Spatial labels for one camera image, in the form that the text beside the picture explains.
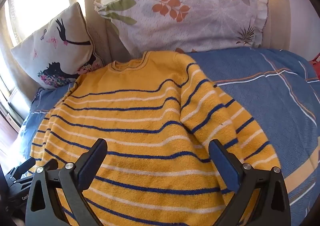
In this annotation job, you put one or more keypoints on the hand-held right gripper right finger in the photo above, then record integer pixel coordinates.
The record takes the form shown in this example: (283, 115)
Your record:
(222, 164)

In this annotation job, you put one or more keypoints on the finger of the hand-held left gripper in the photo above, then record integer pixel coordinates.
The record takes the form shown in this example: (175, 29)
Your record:
(23, 166)

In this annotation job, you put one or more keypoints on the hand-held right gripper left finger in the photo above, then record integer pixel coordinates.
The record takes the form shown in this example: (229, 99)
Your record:
(91, 164)

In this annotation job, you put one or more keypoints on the yellow blue striped towel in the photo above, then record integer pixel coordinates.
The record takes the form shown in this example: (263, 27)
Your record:
(140, 116)

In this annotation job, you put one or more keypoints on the blue plaid bedsheet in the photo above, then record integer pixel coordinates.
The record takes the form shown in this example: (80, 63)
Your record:
(262, 91)

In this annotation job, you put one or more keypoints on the beige butterfly print cushion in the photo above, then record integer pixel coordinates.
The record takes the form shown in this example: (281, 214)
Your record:
(50, 48)

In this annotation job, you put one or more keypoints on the red object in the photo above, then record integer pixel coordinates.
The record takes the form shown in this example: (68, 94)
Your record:
(315, 64)

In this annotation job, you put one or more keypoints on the white leaf print pillow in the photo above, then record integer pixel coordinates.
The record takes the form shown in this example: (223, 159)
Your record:
(187, 21)

